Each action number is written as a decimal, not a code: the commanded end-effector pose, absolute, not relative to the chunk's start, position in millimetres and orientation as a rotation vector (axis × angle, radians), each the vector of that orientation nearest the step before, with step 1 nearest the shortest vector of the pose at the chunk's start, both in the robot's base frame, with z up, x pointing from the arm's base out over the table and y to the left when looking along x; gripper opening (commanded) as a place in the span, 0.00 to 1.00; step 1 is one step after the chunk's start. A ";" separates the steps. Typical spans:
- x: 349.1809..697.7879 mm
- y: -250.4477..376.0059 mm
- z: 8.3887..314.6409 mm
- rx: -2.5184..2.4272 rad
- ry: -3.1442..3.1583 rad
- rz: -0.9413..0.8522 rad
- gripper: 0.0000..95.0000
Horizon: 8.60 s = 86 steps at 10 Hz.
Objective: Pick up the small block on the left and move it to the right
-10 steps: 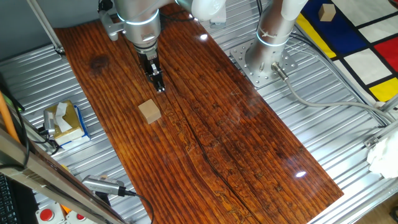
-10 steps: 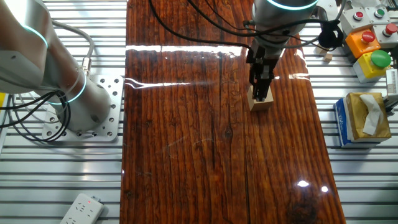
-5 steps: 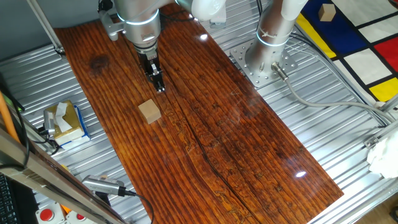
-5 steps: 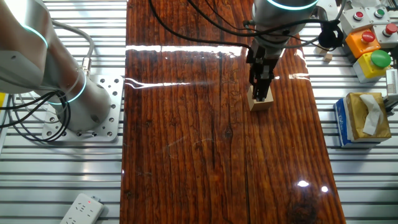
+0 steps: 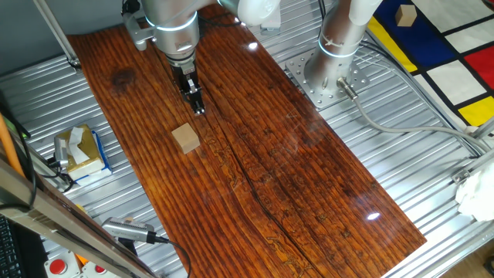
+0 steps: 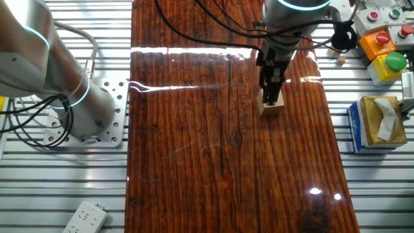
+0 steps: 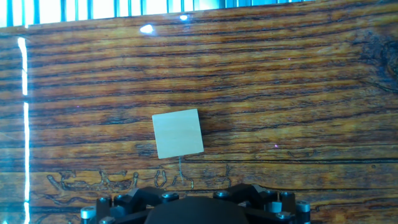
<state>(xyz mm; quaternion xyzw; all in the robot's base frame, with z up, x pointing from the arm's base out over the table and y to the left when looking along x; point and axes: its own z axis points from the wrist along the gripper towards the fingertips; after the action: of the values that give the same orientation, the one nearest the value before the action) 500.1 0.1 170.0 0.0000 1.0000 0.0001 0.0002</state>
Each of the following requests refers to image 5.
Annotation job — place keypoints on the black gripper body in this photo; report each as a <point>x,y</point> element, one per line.
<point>185,75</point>

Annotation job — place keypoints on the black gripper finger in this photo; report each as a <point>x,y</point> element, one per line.
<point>186,94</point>
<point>196,98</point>

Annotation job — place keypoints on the light wooden cube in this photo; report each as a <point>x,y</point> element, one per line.
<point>186,139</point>
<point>405,16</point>

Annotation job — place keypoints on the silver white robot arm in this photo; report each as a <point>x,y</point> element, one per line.
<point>175,31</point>

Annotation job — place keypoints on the glossy brown wood-grain board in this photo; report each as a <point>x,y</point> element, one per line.
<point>270,154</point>

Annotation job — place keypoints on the gold tissue box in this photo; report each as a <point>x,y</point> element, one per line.
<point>90,148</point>

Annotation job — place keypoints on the slanted aluminium pole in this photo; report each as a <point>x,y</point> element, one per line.
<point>58,32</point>

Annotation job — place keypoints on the orange pole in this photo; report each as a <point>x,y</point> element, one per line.
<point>7,146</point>

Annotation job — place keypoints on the grey box small red button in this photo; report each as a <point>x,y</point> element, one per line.
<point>99,269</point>

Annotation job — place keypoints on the orange box red button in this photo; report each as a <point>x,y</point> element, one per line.
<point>81,258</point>

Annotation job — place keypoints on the grey box red mushroom button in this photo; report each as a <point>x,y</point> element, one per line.
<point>58,266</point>

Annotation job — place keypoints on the colourful Mondrian pattern cloth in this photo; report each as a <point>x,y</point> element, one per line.
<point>424,38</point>

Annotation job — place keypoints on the black keyboard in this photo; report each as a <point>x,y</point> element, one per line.
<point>7,255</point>

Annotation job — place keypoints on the white crumpled cloth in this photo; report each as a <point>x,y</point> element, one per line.
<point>476,193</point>

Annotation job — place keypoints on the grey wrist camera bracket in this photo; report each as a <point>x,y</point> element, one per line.
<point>135,32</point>

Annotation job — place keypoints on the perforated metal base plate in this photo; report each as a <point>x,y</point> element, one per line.
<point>297,65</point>

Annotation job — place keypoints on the black camera stand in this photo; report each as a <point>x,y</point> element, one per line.
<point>127,246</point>

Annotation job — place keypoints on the aluminium frame bar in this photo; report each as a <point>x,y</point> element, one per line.
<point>38,216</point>

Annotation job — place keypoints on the aluminium frame profile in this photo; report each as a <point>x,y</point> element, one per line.
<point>478,164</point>
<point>484,129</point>

